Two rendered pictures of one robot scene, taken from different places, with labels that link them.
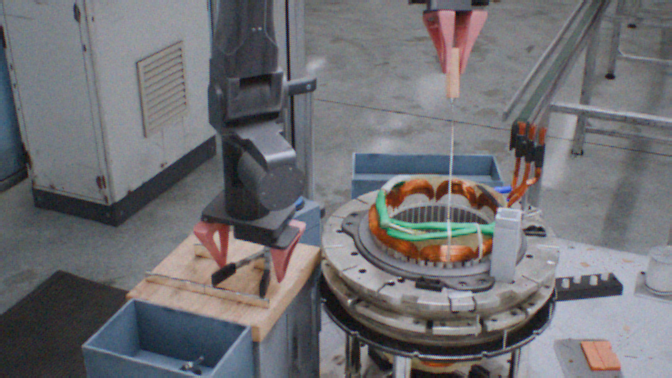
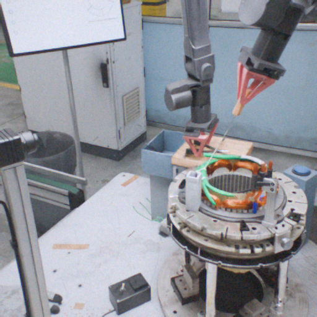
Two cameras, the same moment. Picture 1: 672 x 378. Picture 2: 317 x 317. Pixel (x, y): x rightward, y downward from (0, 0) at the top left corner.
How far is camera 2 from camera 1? 1.31 m
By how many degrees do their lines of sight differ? 82
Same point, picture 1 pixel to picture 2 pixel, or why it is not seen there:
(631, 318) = not seen: outside the picture
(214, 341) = not seen: hidden behind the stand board
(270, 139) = (180, 83)
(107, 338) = (174, 136)
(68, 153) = not seen: outside the picture
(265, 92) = (192, 66)
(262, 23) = (187, 33)
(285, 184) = (169, 100)
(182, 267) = (214, 140)
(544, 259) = (212, 225)
